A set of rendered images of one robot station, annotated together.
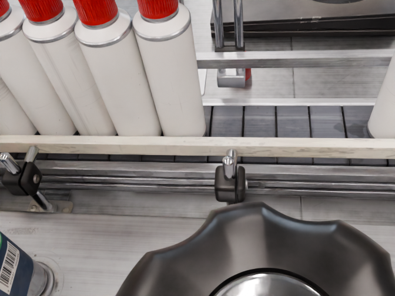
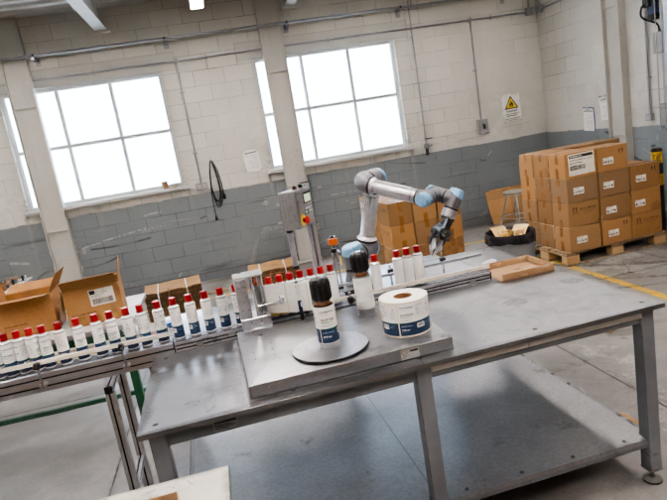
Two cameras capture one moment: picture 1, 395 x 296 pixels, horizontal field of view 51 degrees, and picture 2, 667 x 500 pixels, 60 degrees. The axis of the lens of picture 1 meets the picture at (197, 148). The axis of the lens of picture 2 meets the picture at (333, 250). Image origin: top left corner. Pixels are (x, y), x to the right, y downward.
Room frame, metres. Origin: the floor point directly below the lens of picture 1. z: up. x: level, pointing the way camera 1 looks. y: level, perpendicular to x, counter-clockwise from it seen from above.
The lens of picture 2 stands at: (-2.29, 1.17, 1.72)
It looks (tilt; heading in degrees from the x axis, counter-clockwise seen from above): 11 degrees down; 335
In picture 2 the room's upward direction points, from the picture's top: 10 degrees counter-clockwise
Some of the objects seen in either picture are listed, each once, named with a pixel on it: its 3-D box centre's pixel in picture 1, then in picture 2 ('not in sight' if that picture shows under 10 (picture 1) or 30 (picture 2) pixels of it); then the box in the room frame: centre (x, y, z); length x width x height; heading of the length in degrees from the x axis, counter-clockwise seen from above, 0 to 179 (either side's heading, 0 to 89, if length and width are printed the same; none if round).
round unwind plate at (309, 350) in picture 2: not in sight; (330, 346); (-0.24, 0.31, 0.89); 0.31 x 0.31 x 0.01
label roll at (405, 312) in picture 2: not in sight; (405, 312); (-0.31, -0.02, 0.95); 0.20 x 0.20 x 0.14
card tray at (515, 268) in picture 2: not in sight; (515, 268); (0.07, -0.97, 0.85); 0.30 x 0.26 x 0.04; 76
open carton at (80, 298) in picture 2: not in sight; (94, 290); (1.79, 1.05, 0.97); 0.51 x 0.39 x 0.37; 171
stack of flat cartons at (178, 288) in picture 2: not in sight; (175, 298); (4.46, 0.15, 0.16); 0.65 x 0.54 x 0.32; 80
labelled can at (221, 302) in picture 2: not in sight; (222, 308); (0.43, 0.55, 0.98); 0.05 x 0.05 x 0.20
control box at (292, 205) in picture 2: not in sight; (297, 208); (0.41, 0.09, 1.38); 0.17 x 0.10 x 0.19; 132
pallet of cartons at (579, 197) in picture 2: not in sight; (589, 198); (2.18, -4.00, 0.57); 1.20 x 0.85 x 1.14; 77
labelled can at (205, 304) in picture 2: not in sight; (207, 311); (0.45, 0.62, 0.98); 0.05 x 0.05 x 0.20
